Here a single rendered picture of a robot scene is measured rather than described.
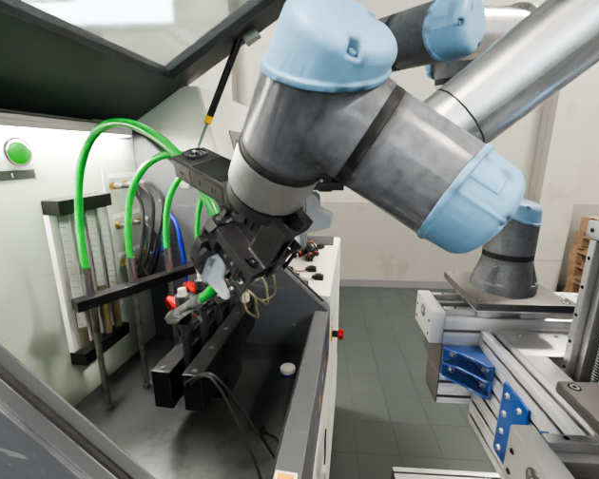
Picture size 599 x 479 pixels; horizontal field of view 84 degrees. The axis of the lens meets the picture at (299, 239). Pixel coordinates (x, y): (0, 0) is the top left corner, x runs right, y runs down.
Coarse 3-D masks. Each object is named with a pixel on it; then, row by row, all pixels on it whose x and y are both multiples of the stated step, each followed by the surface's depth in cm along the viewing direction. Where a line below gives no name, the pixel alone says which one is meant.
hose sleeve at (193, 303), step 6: (198, 294) 48; (192, 300) 49; (198, 300) 48; (180, 306) 51; (186, 306) 50; (192, 306) 49; (198, 306) 49; (174, 312) 52; (180, 312) 51; (186, 312) 50; (174, 318) 52; (180, 318) 52
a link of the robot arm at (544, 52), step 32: (576, 0) 28; (512, 32) 31; (544, 32) 29; (576, 32) 28; (480, 64) 31; (512, 64) 29; (544, 64) 29; (576, 64) 29; (448, 96) 32; (480, 96) 30; (512, 96) 30; (544, 96) 31; (480, 128) 31
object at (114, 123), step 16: (96, 128) 52; (128, 128) 49; (144, 128) 46; (160, 144) 45; (80, 160) 57; (80, 176) 59; (80, 192) 60; (80, 208) 62; (208, 208) 43; (80, 224) 62; (80, 240) 63; (80, 256) 64; (208, 288) 46
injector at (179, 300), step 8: (176, 296) 63; (176, 304) 63; (184, 320) 64; (192, 320) 64; (200, 320) 64; (184, 328) 64; (192, 328) 65; (184, 336) 65; (184, 344) 65; (184, 352) 66; (184, 360) 66; (192, 360) 67; (184, 368) 67
